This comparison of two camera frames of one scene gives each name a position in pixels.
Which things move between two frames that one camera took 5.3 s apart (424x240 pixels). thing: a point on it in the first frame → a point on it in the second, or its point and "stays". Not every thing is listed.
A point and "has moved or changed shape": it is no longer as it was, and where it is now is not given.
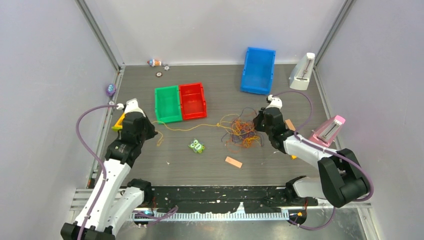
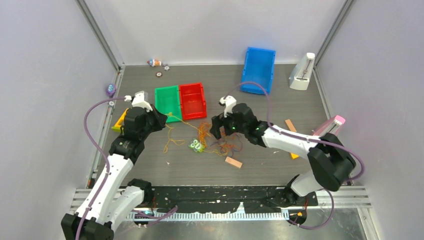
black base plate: (226, 199) stays
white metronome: (300, 76) stays
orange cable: (242, 135) has moved or changed shape
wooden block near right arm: (289, 125) stays
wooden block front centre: (233, 162) stays
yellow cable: (208, 125) has moved or changed shape
